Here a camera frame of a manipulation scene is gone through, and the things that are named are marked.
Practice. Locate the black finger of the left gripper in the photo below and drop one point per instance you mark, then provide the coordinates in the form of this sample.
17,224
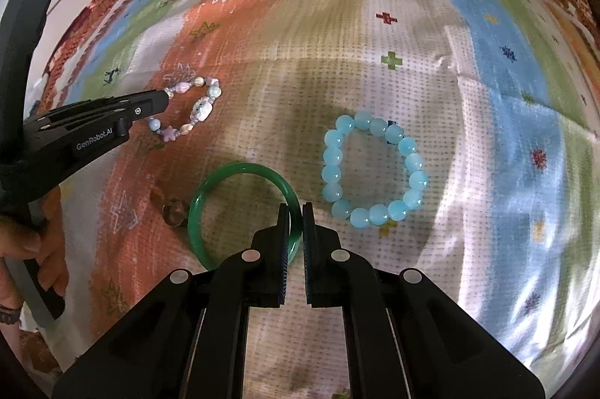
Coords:
134,107

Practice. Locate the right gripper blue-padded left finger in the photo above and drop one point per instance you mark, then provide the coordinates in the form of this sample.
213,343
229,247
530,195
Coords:
253,278

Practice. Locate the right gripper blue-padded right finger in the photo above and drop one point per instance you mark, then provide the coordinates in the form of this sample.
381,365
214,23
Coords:
338,278

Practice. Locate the left human hand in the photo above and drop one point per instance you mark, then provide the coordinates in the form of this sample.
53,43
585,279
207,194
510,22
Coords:
47,246

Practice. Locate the metal wristwatch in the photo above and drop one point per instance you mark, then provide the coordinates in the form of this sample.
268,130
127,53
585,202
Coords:
9,316

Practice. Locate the colourful striped bed cover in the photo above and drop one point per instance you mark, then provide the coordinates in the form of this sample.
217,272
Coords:
500,96

